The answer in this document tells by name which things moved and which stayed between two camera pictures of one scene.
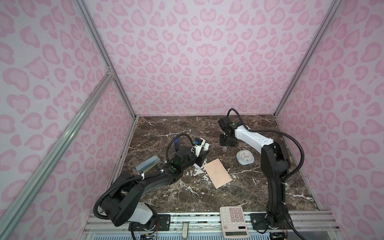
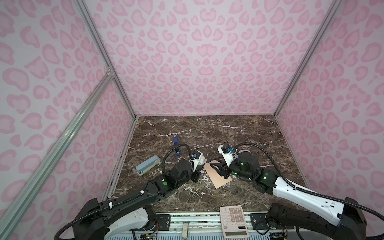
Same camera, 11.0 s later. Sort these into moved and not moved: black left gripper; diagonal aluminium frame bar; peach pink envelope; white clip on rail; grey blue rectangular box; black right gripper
Moved: black right gripper; black left gripper
Not moved: white clip on rail; grey blue rectangular box; peach pink envelope; diagonal aluminium frame bar
